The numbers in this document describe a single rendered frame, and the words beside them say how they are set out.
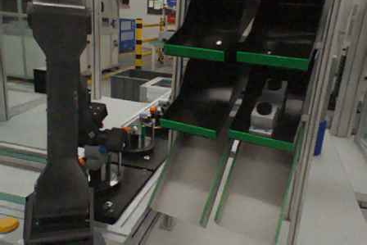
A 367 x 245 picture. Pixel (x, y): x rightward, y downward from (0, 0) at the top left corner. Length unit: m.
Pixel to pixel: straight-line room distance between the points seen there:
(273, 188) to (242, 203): 0.08
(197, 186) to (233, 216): 0.11
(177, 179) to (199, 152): 0.08
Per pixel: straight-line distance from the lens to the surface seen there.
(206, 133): 0.69
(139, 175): 0.99
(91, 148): 0.90
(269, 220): 0.78
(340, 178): 1.44
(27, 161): 1.19
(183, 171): 0.82
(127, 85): 2.91
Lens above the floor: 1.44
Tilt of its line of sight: 17 degrees down
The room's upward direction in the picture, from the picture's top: 4 degrees clockwise
